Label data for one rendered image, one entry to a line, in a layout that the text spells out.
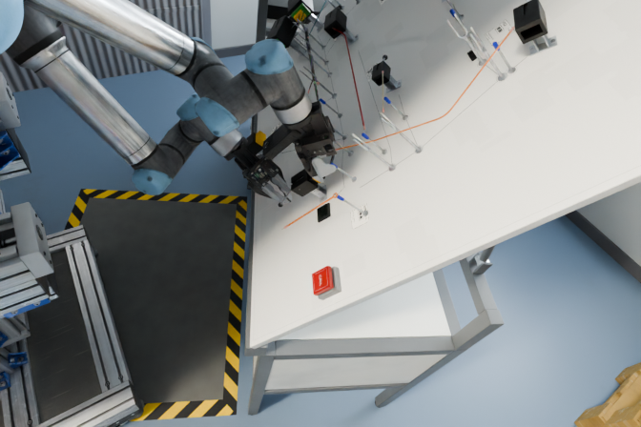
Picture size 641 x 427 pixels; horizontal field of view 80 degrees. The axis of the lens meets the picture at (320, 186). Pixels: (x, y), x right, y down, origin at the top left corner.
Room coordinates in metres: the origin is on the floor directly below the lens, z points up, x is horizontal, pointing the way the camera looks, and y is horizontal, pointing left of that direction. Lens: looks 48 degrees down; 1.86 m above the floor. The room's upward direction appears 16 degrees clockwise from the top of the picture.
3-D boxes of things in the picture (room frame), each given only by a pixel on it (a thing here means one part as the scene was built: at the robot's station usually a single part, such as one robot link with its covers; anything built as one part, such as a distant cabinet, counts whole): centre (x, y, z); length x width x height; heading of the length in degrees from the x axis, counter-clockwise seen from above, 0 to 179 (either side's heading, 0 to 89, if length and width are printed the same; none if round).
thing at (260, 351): (0.88, 0.21, 0.83); 1.18 x 0.05 x 0.06; 17
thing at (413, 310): (0.97, -0.09, 0.60); 1.17 x 0.58 x 0.40; 17
